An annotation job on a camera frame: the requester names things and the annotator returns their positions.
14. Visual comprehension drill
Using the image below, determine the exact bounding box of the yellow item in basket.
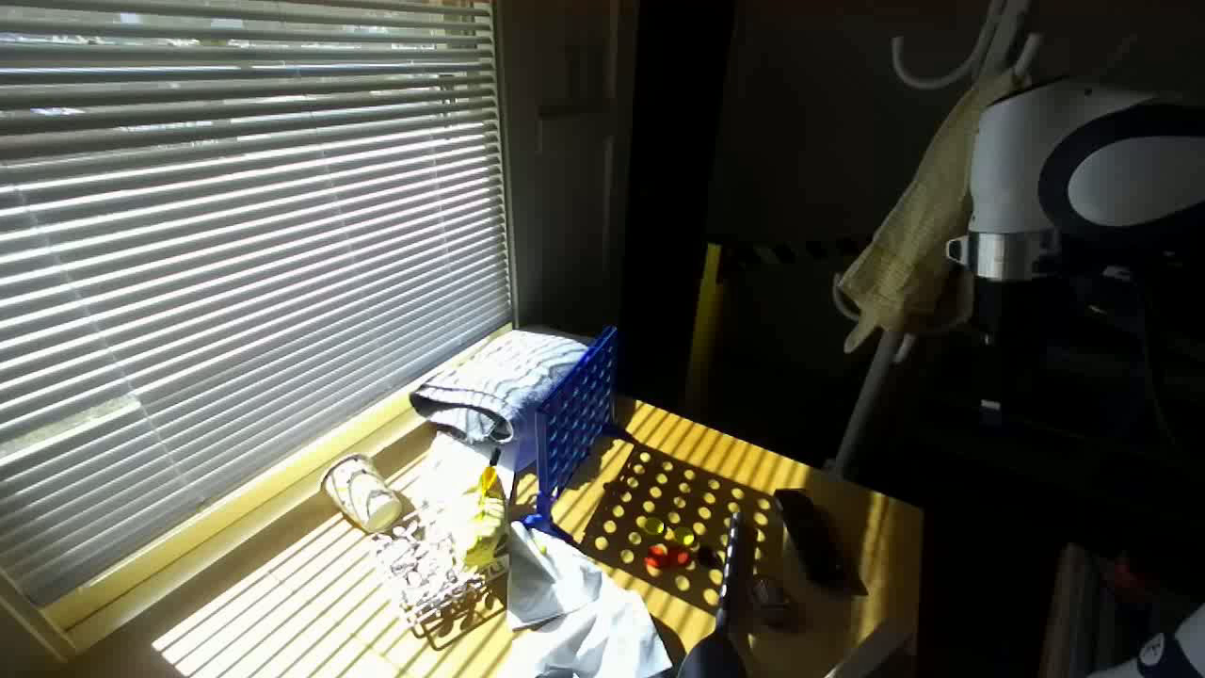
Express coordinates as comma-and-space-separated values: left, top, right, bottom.
456, 463, 512, 577

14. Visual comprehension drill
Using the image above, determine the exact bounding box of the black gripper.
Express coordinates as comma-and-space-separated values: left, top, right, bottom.
969, 276, 1068, 428

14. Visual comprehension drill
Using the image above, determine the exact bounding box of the black remote control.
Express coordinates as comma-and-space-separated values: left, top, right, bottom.
771, 485, 869, 601

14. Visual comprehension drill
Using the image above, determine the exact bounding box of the white crumpled cloth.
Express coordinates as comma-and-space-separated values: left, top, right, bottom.
501, 522, 678, 678

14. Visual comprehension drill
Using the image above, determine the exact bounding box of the yellow towel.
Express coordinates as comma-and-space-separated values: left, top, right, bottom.
827, 70, 1024, 358

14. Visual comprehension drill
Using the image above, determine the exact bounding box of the white blue rounded object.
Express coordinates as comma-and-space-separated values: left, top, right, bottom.
1087, 601, 1205, 678

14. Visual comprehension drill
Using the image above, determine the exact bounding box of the white wire basket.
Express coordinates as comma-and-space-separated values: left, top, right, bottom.
370, 495, 512, 654

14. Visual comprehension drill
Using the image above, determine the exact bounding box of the yellow black hazard barrier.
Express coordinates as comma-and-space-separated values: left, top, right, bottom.
685, 233, 872, 407

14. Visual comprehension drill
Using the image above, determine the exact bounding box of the blue connect four grid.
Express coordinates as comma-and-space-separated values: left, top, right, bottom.
512, 325, 624, 538

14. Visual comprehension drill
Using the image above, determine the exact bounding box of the white rolled cylinder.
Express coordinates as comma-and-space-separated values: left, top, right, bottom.
318, 451, 416, 538

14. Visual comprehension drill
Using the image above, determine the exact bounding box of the white slatted window blind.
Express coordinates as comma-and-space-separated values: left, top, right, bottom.
0, 0, 518, 611

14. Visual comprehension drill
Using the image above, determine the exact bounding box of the yellow wooden window sill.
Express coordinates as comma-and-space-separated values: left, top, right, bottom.
42, 320, 518, 655

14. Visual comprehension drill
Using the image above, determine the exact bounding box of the white coat stand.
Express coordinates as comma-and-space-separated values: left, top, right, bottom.
827, 0, 1048, 479

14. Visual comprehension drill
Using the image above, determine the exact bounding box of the grey ribbed panel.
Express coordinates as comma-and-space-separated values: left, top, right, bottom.
1034, 542, 1136, 678

